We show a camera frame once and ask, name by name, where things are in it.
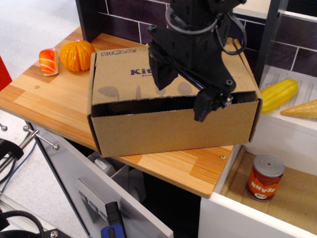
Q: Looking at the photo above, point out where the orange beans can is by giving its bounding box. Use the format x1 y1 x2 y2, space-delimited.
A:
246 153 285 202

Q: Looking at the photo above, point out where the blue cable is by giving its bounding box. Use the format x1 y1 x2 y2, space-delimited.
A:
0 142 37 194

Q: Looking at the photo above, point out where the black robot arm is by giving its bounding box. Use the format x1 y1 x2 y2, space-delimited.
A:
148 0 247 122

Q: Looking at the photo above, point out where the salmon sushi toy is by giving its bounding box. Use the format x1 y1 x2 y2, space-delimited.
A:
39 48 59 76

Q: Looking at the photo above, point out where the black braided cable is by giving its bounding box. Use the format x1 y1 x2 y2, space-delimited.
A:
0 210 45 238

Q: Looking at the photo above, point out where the white cabinet door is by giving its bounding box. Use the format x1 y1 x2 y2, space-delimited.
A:
28 123 173 238

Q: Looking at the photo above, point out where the dark shelf post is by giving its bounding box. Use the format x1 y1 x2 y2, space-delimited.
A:
75 0 107 42

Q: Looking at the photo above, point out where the red object at edge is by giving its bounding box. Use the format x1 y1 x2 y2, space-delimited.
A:
0 58 12 90

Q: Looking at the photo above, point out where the metal clamp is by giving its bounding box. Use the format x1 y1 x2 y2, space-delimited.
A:
0 125 60 172

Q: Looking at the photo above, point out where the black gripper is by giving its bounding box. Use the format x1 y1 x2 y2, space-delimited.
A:
148 25 236 121

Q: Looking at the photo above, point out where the yellow toy ice-cream cone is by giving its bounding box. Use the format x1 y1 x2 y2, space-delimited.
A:
280 100 317 119

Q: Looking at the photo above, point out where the orange toy tangerine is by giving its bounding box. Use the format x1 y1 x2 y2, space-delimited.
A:
59 40 96 72

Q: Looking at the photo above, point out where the black and blue tool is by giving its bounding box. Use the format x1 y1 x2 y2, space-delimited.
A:
101 202 127 238

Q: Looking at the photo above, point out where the brown cardboard box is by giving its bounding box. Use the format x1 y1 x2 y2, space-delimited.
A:
87 46 262 157

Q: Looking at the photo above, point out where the white sink unit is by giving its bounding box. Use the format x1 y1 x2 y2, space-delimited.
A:
198 9 317 238

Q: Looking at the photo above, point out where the yellow toy corn cob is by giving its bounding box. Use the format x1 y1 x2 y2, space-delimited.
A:
261 79 299 114

